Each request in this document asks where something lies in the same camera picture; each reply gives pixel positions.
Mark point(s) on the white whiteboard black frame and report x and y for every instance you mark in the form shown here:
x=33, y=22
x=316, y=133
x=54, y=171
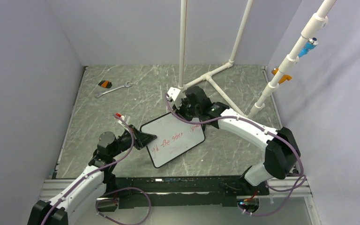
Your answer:
x=174, y=137

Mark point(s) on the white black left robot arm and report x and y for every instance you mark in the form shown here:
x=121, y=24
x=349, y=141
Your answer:
x=96, y=180

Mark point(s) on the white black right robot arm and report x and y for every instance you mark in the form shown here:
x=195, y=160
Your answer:
x=279, y=146

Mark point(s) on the black orange small tool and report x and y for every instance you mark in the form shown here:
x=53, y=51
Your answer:
x=105, y=84

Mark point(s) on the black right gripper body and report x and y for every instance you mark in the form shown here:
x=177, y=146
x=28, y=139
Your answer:
x=187, y=112

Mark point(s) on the blue clip on pipe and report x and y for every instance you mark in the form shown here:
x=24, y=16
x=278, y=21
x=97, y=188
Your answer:
x=310, y=45

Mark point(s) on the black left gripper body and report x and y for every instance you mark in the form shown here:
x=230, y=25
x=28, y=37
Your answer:
x=125, y=142

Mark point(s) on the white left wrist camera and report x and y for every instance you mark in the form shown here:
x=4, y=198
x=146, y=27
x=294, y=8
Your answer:
x=122, y=119

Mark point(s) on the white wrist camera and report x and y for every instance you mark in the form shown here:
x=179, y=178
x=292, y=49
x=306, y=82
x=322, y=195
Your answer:
x=122, y=119
x=175, y=97

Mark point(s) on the aluminium extrusion rail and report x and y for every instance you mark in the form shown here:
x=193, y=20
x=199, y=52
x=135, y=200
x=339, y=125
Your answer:
x=51, y=188

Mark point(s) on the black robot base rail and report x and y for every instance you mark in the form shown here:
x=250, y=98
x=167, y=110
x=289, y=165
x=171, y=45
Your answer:
x=134, y=192

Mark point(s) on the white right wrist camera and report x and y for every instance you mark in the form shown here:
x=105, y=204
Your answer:
x=175, y=97

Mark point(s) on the silver open-end wrench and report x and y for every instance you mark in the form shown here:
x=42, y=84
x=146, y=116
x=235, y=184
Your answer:
x=125, y=85

